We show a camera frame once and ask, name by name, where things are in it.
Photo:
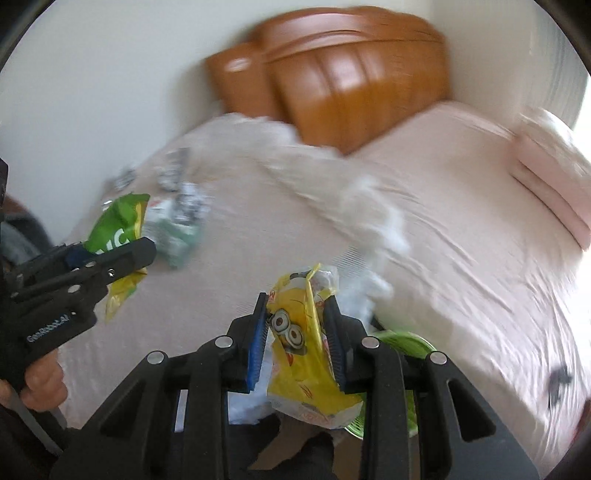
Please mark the silver crumpled wrapper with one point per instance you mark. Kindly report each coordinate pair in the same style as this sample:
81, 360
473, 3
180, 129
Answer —
125, 177
173, 168

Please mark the wooden headboard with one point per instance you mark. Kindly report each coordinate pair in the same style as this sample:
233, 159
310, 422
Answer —
332, 78

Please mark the person's left forearm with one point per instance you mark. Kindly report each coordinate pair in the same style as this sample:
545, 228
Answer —
18, 443

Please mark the white and green crumpled packet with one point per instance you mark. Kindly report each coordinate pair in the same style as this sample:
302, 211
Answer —
178, 226

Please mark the green plastic bin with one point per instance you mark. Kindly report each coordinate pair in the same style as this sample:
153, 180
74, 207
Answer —
401, 344

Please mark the folded pink quilt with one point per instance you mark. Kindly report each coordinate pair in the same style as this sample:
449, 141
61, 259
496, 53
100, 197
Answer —
549, 184

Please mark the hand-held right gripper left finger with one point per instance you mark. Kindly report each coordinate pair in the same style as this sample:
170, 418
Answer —
256, 350

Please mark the yellow cartoon snack packet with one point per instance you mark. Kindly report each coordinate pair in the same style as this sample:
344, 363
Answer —
300, 369

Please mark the white sheer curtain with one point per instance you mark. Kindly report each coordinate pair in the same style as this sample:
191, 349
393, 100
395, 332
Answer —
565, 74

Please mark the person's left hand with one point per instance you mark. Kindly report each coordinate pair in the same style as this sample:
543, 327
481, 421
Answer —
44, 383

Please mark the small dark scrap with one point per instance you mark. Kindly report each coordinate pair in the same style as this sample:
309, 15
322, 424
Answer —
560, 381

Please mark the person's leg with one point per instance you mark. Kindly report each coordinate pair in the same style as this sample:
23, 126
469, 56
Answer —
254, 447
309, 457

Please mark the person's right leg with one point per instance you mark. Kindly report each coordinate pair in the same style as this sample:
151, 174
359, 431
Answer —
309, 457

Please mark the person's left leg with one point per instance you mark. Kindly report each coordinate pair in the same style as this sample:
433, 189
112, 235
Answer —
254, 447

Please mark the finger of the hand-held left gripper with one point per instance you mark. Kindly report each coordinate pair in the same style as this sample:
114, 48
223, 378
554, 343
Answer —
138, 253
75, 255

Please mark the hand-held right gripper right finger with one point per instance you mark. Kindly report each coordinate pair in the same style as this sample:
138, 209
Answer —
334, 350

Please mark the crumpled clear plastic sheet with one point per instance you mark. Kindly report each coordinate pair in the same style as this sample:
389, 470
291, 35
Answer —
369, 207

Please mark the bed with pale pink mattress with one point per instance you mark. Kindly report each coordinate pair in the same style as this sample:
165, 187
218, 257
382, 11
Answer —
461, 230

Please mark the white plastic bag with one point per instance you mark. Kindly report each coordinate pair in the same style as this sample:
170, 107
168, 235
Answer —
244, 408

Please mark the green snack packet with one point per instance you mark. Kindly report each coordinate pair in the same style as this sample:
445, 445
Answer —
120, 217

